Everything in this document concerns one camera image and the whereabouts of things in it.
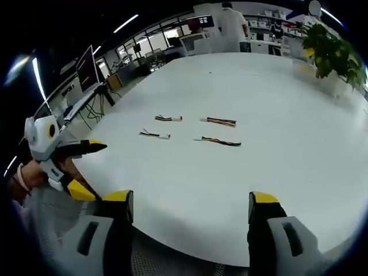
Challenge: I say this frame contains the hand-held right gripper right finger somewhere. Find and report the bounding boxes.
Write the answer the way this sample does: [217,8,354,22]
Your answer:
[247,190,324,276]

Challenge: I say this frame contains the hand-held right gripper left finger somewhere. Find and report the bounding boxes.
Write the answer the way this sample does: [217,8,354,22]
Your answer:
[61,189,135,276]

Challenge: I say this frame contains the JST connector socket short wires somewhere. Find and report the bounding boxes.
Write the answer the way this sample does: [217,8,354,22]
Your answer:
[138,128,173,141]

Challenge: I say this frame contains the short cable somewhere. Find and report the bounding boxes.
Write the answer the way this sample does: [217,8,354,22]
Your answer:
[154,114,184,122]

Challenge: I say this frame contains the JST connector plug thin wires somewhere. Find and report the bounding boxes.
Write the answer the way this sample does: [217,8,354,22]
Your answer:
[193,136,242,147]

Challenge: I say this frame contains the JST connector plug thick wires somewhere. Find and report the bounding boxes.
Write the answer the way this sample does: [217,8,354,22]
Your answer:
[200,116,237,128]

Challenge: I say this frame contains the person's left hand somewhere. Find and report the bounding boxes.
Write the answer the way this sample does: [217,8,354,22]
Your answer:
[11,159,51,198]

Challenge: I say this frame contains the pink wristband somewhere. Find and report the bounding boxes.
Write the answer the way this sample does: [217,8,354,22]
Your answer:
[16,162,32,193]

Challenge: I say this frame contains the white side desk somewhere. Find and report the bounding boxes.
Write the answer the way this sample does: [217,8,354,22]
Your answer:
[34,83,116,130]

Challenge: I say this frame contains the yellow box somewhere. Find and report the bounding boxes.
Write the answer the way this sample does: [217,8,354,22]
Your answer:
[109,74,124,90]

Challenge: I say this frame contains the computer monitor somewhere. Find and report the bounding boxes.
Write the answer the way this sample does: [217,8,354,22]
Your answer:
[75,44,101,93]

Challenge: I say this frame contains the white cabinet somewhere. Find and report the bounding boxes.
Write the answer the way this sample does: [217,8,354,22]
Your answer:
[179,31,215,57]

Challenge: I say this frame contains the green potted plant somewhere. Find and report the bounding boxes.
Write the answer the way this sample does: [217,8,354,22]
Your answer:
[300,23,368,90]

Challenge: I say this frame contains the storage shelf with white bins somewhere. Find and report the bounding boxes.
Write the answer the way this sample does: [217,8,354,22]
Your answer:
[243,8,305,41]

